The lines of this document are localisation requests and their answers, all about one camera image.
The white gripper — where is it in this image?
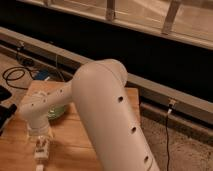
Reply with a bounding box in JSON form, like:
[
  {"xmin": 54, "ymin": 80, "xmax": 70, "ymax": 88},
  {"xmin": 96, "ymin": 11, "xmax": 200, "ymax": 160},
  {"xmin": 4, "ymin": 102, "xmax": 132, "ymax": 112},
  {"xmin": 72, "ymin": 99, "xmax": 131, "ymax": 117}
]
[{"xmin": 27, "ymin": 124, "xmax": 53, "ymax": 140}]

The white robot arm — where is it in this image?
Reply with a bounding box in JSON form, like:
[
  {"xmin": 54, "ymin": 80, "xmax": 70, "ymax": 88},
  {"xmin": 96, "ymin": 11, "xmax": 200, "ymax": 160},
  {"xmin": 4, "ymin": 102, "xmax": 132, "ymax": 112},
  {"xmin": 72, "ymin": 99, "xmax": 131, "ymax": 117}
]
[{"xmin": 19, "ymin": 59, "xmax": 160, "ymax": 171}]

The green ceramic bowl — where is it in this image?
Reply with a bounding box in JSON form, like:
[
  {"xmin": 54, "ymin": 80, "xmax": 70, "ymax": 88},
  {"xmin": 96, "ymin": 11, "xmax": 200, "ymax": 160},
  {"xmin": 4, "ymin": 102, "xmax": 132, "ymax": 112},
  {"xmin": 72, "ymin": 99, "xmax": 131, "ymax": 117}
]
[{"xmin": 48, "ymin": 105, "xmax": 68, "ymax": 120}]

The black device at left edge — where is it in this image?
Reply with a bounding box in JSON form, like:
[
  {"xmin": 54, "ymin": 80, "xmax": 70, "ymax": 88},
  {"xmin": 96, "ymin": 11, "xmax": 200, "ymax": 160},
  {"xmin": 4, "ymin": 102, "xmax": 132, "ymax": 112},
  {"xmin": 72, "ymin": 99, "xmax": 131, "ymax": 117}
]
[{"xmin": 0, "ymin": 85, "xmax": 17, "ymax": 136}]

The blue object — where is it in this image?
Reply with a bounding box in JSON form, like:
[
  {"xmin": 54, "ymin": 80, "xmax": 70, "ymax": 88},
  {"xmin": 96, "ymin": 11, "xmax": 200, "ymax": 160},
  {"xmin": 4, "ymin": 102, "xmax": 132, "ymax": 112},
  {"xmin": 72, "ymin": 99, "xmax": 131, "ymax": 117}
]
[{"xmin": 34, "ymin": 70, "xmax": 49, "ymax": 80}]

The black coiled cable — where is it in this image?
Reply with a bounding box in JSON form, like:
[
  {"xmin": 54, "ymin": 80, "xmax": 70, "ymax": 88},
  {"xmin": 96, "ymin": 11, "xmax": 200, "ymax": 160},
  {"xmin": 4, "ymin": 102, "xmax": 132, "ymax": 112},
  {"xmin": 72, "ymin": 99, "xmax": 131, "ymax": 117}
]
[{"xmin": 2, "ymin": 49, "xmax": 39, "ymax": 90}]

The black cable on right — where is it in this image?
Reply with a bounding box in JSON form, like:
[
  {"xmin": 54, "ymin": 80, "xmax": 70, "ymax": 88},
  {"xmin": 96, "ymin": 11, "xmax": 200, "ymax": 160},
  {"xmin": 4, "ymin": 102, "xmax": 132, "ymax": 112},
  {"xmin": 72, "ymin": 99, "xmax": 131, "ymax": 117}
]
[{"xmin": 165, "ymin": 103, "xmax": 174, "ymax": 171}]

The window frame rail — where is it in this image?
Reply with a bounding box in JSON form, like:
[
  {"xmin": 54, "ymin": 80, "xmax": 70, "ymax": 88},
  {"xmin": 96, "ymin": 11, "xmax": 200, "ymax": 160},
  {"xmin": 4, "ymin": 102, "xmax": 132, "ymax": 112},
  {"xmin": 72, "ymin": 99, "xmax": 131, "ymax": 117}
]
[{"xmin": 18, "ymin": 0, "xmax": 213, "ymax": 50}]

